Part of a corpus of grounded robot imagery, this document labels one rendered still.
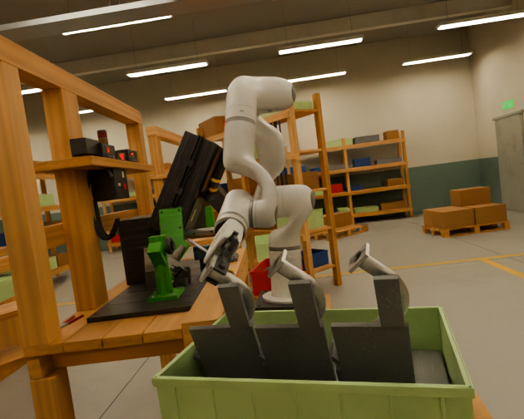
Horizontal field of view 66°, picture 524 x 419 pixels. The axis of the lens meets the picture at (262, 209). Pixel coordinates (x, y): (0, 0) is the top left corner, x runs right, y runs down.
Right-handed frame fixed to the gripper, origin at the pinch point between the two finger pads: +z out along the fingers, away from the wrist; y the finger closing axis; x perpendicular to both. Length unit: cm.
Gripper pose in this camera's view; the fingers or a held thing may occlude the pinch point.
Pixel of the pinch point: (217, 271)
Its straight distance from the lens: 90.8
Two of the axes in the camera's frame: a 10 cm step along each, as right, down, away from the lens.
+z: -1.1, 5.1, -8.5
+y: 5.5, -6.8, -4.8
